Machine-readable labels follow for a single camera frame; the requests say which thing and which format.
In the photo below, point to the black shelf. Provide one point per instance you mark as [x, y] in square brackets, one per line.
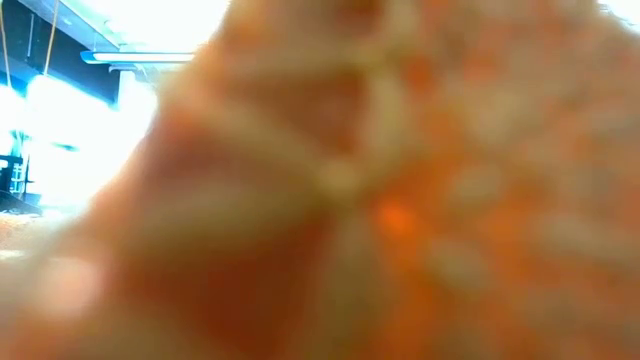
[10, 175]

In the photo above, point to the long ceiling light fixture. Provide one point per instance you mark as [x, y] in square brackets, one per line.
[140, 56]

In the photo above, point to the orange microfiber towel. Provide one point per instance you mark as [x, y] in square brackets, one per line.
[400, 200]

